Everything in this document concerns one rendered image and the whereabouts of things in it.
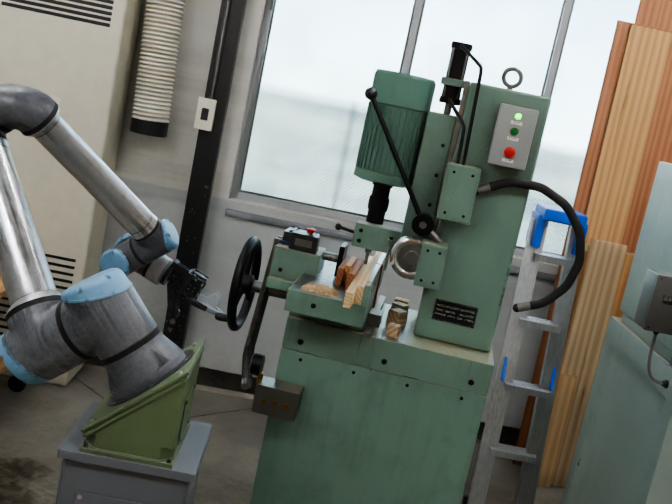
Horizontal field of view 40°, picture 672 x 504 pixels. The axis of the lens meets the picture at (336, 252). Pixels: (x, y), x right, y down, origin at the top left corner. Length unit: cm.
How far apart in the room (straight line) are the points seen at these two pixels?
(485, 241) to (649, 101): 163
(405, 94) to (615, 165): 161
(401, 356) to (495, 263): 36
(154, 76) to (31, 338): 185
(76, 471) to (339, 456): 79
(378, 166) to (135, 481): 107
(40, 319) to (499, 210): 122
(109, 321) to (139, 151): 201
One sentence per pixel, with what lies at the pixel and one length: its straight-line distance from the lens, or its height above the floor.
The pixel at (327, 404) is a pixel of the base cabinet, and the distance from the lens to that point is 260.
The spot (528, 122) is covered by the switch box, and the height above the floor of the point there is 145.
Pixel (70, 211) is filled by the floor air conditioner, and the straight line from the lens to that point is 386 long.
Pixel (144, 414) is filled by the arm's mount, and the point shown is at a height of 66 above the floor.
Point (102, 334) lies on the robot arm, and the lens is 214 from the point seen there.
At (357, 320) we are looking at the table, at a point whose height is 86.
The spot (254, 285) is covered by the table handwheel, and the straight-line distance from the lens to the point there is 277.
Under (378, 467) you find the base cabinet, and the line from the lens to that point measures 265.
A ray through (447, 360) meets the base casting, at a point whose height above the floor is 78.
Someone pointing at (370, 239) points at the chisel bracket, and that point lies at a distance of 267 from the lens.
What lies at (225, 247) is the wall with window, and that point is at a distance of 407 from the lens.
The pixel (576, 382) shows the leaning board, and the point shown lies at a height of 46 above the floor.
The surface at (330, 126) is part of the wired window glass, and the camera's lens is 406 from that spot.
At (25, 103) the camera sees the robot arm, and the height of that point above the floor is 124.
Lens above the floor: 145
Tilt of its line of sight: 10 degrees down
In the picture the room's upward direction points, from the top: 12 degrees clockwise
